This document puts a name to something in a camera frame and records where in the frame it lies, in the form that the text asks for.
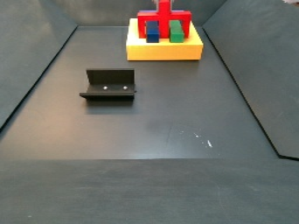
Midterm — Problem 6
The green rectangular bar block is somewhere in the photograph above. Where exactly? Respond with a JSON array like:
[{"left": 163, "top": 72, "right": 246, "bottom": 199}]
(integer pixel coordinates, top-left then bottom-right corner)
[{"left": 169, "top": 20, "right": 184, "bottom": 43}]

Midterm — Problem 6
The black angle bracket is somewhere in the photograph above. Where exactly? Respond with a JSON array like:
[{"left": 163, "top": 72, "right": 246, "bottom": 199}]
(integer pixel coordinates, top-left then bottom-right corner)
[{"left": 79, "top": 68, "right": 136, "bottom": 100}]

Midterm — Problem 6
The blue rectangular bar block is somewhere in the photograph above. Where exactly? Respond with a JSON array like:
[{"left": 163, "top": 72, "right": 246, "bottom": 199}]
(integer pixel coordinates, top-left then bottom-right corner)
[{"left": 145, "top": 21, "right": 160, "bottom": 43}]

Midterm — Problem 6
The red cross-shaped block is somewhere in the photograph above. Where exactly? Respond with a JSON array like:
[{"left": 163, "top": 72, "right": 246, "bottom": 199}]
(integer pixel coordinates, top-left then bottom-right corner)
[{"left": 136, "top": 0, "right": 192, "bottom": 39}]

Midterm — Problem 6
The purple cross-shaped block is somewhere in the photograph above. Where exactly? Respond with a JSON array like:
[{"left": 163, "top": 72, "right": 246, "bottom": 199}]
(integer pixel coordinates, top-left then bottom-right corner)
[{"left": 139, "top": 10, "right": 184, "bottom": 13}]

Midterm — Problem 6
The yellow wooden base board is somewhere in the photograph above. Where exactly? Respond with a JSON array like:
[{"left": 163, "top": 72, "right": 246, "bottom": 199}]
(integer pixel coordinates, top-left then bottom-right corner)
[{"left": 125, "top": 18, "right": 203, "bottom": 61}]

